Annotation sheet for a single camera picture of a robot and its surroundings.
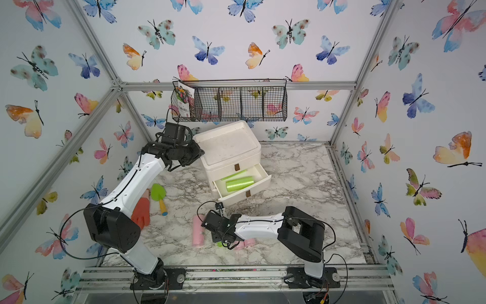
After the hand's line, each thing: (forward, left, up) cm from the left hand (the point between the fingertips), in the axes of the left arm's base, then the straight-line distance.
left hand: (205, 150), depth 83 cm
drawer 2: (-9, -6, -5) cm, 12 cm away
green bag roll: (-3, -13, -14) cm, 19 cm away
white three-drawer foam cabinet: (-2, -12, -2) cm, 12 cm away
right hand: (-27, -5, -23) cm, 36 cm away
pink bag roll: (-27, +4, -23) cm, 36 cm away
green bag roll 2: (-9, -12, -14) cm, 20 cm away
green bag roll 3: (-32, -6, -24) cm, 41 cm away
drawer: (-4, -25, -15) cm, 29 cm away
